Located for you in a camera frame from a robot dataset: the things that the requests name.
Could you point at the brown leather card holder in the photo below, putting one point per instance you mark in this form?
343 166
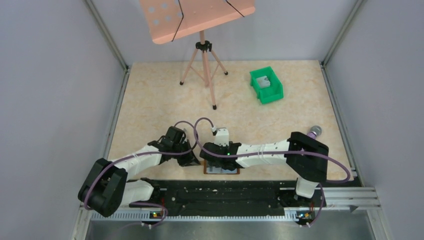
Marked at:
208 169

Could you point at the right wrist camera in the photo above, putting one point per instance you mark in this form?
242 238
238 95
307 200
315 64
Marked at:
222 137

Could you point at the purple glitter microphone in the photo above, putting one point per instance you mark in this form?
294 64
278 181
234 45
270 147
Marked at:
314 132

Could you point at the green plastic bin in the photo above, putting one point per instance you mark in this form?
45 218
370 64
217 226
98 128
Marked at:
267 95

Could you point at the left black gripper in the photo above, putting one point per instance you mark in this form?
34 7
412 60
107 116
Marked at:
185 151

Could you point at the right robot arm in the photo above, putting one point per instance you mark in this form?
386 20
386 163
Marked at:
311 169

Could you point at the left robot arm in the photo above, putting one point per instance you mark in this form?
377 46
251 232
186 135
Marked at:
109 184

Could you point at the silver card in bin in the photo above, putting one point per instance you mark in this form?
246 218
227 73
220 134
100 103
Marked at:
263 82

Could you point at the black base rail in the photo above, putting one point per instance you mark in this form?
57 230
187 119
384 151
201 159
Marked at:
231 198

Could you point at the pink music stand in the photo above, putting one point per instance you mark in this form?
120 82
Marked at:
169 20

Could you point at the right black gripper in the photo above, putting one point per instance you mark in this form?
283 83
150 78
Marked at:
212 153

